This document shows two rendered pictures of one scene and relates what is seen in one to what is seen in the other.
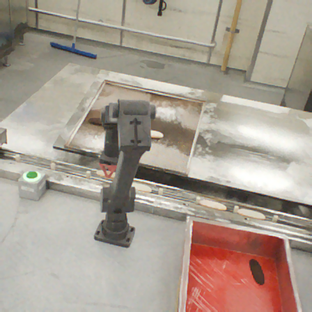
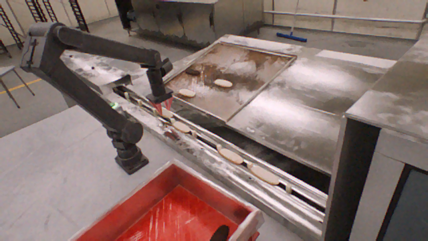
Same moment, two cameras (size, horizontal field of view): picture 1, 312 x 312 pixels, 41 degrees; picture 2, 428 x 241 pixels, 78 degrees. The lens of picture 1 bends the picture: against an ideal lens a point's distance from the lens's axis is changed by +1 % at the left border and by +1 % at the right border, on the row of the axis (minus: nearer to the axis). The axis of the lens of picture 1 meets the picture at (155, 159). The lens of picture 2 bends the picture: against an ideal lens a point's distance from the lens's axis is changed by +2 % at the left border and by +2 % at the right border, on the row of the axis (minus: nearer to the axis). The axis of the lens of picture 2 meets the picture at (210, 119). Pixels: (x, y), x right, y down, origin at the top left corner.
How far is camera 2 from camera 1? 0.99 m
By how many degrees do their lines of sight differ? 37
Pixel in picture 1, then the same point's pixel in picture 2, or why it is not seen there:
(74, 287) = (64, 193)
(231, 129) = (305, 84)
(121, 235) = (126, 163)
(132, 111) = (37, 33)
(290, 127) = not seen: hidden behind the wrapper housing
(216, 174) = (255, 126)
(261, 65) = not seen: outside the picture
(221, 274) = (176, 229)
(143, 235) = (151, 167)
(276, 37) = not seen: outside the picture
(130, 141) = (27, 62)
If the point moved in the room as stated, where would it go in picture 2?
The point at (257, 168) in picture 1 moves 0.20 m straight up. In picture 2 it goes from (307, 126) to (312, 71)
